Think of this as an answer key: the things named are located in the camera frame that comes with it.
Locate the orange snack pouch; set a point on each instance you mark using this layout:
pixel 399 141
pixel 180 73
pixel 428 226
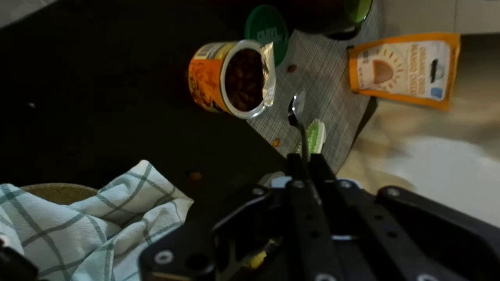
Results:
pixel 406 71

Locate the white checkered dish cloth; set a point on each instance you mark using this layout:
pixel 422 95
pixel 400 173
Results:
pixel 103 235

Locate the brown spilled nut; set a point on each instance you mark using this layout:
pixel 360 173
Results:
pixel 275 143
pixel 291 68
pixel 195 177

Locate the black table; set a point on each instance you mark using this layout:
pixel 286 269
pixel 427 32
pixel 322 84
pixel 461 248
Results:
pixel 103 104

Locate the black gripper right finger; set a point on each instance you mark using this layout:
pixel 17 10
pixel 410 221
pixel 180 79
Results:
pixel 406 235

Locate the metal spoon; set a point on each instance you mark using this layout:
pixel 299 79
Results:
pixel 297 112

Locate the tan round dish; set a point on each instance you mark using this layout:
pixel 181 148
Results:
pixel 56 191

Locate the dark green mug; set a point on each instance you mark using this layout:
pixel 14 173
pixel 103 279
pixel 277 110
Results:
pixel 322 17

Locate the green plastic can lid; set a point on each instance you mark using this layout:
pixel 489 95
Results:
pixel 266 26

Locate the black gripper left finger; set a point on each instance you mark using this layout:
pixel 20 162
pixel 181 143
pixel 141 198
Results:
pixel 250 229

